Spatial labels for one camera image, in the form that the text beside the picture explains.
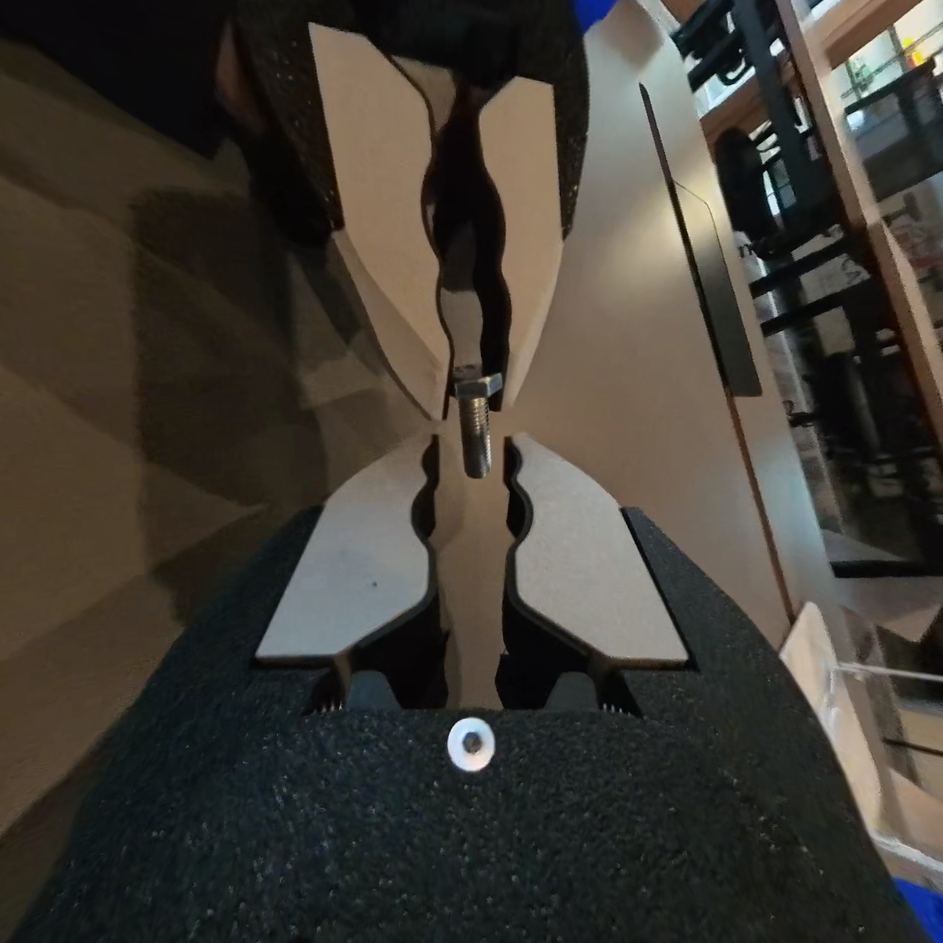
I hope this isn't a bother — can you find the silver hex bolt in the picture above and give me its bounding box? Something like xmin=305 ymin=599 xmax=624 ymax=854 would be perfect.
xmin=452 ymin=363 xmax=506 ymax=480

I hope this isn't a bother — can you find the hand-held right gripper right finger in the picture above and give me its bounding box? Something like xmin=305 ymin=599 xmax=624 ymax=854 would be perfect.
xmin=504 ymin=432 xmax=698 ymax=693

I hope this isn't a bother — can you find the black flat panel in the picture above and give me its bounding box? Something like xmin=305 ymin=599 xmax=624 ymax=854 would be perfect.
xmin=638 ymin=83 xmax=764 ymax=399

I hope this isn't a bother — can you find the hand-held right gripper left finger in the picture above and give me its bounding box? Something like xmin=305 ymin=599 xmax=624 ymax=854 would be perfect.
xmin=254 ymin=433 xmax=443 ymax=693

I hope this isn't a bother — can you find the clear plastic bin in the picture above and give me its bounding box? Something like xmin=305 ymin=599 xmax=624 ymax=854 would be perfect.
xmin=778 ymin=602 xmax=943 ymax=879

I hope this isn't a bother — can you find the wooden storage shelf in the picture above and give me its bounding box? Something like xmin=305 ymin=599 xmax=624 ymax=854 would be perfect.
xmin=659 ymin=0 xmax=943 ymax=586

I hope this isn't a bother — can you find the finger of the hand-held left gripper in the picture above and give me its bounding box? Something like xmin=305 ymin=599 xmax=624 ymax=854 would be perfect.
xmin=308 ymin=22 xmax=452 ymax=423
xmin=471 ymin=76 xmax=566 ymax=414

